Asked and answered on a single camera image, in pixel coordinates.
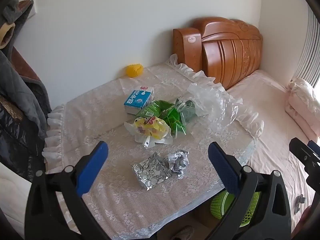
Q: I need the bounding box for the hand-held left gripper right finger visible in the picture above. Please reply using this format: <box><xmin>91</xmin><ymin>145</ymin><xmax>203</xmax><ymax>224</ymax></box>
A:
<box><xmin>207</xmin><ymin>142</ymin><xmax>293</xmax><ymax>240</ymax></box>

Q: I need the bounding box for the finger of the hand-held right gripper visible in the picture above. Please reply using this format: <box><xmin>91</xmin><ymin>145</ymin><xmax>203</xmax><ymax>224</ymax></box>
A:
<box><xmin>307</xmin><ymin>140</ymin><xmax>320</xmax><ymax>157</ymax></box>
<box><xmin>289</xmin><ymin>137</ymin><xmax>320</xmax><ymax>180</ymax></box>

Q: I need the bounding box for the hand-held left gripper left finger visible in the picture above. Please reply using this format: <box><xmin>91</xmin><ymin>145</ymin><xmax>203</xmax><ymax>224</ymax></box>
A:
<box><xmin>24</xmin><ymin>141</ymin><xmax>112</xmax><ymax>240</ymax></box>

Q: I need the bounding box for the green plastic basket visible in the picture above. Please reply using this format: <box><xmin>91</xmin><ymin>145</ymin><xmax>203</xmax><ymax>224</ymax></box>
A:
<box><xmin>209</xmin><ymin>189</ymin><xmax>262</xmax><ymax>227</ymax></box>

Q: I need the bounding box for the small clear green bag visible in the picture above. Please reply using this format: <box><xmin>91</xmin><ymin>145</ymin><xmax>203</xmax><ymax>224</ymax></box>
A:
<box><xmin>160</xmin><ymin>106</ymin><xmax>188</xmax><ymax>137</ymax></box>

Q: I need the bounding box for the green printed snack bag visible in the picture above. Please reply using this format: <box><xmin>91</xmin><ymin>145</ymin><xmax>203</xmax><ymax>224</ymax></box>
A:
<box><xmin>136</xmin><ymin>100</ymin><xmax>175</xmax><ymax>120</ymax></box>

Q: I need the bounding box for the bed with pink sheet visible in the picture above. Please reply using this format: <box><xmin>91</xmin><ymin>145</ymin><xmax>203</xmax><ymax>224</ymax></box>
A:
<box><xmin>226</xmin><ymin>69</ymin><xmax>317</xmax><ymax>205</ymax></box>

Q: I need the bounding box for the folded pink quilt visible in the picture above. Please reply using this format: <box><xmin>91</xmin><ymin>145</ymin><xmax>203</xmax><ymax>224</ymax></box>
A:
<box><xmin>285</xmin><ymin>77</ymin><xmax>320</xmax><ymax>139</ymax></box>

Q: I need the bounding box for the small grey object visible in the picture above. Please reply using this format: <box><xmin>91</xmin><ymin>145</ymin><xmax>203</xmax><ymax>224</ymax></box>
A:
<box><xmin>295</xmin><ymin>195</ymin><xmax>306</xmax><ymax>213</ymax></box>

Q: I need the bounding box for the flat silver foil packet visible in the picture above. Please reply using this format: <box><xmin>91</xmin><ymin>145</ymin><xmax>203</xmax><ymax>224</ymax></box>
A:
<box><xmin>130</xmin><ymin>152</ymin><xmax>173</xmax><ymax>191</ymax></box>

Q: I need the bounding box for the clear plastic bag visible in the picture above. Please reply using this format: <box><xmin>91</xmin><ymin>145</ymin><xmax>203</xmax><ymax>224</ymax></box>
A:
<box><xmin>187</xmin><ymin>82</ymin><xmax>243</xmax><ymax>130</ymax></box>

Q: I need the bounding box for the dark green wrapper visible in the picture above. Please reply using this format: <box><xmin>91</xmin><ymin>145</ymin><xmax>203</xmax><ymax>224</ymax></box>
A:
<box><xmin>179</xmin><ymin>99</ymin><xmax>200</xmax><ymax>120</ymax></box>

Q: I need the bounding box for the yellow cartoon snack packet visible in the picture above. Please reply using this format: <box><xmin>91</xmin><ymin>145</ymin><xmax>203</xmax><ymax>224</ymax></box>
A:
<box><xmin>124</xmin><ymin>115</ymin><xmax>173</xmax><ymax>147</ymax></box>

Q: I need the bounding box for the grey slipper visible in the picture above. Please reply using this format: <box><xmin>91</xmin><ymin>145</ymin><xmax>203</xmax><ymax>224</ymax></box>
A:
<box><xmin>172</xmin><ymin>226</ymin><xmax>194</xmax><ymax>240</ymax></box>

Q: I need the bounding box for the black shiny jacket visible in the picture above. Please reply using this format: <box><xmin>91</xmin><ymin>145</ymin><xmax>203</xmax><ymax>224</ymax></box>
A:
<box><xmin>0</xmin><ymin>95</ymin><xmax>47</xmax><ymax>183</ymax></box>

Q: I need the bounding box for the blue white milk carton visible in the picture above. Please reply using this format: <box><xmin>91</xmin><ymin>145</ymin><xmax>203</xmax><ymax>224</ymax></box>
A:
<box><xmin>124</xmin><ymin>85</ymin><xmax>154</xmax><ymax>115</ymax></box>

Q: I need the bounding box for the white ribbed curtain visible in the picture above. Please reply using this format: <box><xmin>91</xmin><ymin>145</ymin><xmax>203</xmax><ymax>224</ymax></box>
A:
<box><xmin>291</xmin><ymin>7</ymin><xmax>320</xmax><ymax>88</ymax></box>

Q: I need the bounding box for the grey hanging coat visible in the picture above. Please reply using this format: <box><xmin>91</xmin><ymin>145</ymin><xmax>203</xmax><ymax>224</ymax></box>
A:
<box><xmin>0</xmin><ymin>50</ymin><xmax>52</xmax><ymax>140</ymax></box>

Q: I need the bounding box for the yellow spiky ball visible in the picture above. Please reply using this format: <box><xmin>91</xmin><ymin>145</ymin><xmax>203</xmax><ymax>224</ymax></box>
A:
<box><xmin>126</xmin><ymin>64</ymin><xmax>143</xmax><ymax>78</ymax></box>

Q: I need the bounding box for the wooden headboard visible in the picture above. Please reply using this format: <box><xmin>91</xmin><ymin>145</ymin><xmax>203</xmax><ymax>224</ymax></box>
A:
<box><xmin>173</xmin><ymin>17</ymin><xmax>263</xmax><ymax>90</ymax></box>

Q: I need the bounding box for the brown cloth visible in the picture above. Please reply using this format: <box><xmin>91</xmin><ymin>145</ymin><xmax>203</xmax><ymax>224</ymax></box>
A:
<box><xmin>11</xmin><ymin>46</ymin><xmax>39</xmax><ymax>80</ymax></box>

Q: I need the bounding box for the grey beige fleece garment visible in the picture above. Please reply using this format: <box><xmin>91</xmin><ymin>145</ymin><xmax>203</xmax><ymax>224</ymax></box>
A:
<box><xmin>0</xmin><ymin>0</ymin><xmax>34</xmax><ymax>50</ymax></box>

